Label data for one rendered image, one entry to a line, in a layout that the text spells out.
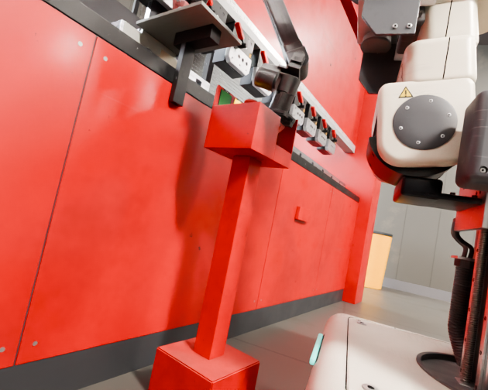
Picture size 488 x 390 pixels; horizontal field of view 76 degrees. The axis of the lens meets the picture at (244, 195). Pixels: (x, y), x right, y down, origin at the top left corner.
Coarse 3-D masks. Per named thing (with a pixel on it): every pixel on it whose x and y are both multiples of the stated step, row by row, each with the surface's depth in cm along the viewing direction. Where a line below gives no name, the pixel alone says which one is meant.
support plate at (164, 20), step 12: (168, 12) 85; (180, 12) 83; (192, 12) 82; (204, 12) 81; (144, 24) 92; (156, 24) 91; (168, 24) 89; (180, 24) 88; (192, 24) 87; (204, 24) 86; (216, 24) 85; (156, 36) 97; (168, 36) 96; (228, 36) 90; (168, 48) 103; (204, 48) 98; (216, 48) 97
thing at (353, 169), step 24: (360, 120) 279; (336, 144) 288; (360, 144) 276; (336, 168) 284; (360, 168) 272; (360, 192) 268; (360, 216) 265; (360, 240) 261; (360, 264) 258; (360, 288) 266
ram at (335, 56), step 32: (224, 0) 119; (256, 0) 136; (288, 0) 157; (320, 0) 186; (320, 32) 191; (352, 32) 238; (320, 64) 197; (352, 64) 247; (320, 96) 203; (352, 96) 256; (352, 128) 266
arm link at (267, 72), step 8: (296, 56) 88; (304, 56) 89; (264, 64) 93; (272, 64) 92; (288, 64) 89; (296, 64) 88; (256, 72) 91; (264, 72) 91; (272, 72) 90; (288, 72) 91; (296, 72) 90; (256, 80) 92; (264, 80) 91; (272, 80) 90; (264, 88) 93; (272, 88) 92
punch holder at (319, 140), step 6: (318, 120) 208; (318, 126) 207; (318, 132) 206; (324, 132) 214; (306, 138) 211; (312, 138) 209; (318, 138) 207; (324, 138) 215; (312, 144) 217; (318, 144) 214; (324, 144) 216
